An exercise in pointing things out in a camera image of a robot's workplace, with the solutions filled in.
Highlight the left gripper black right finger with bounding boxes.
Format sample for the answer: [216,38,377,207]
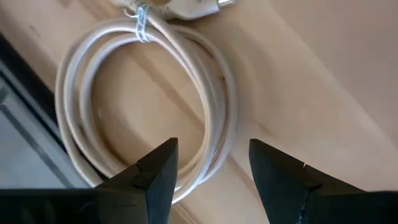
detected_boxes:
[248,139,363,224]

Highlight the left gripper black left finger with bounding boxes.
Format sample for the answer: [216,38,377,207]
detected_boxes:
[96,138,179,224]

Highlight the black table edge frame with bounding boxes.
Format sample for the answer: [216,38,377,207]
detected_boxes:
[0,32,108,187]

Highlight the beige USB cable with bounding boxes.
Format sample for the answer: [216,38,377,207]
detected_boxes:
[54,0,239,205]

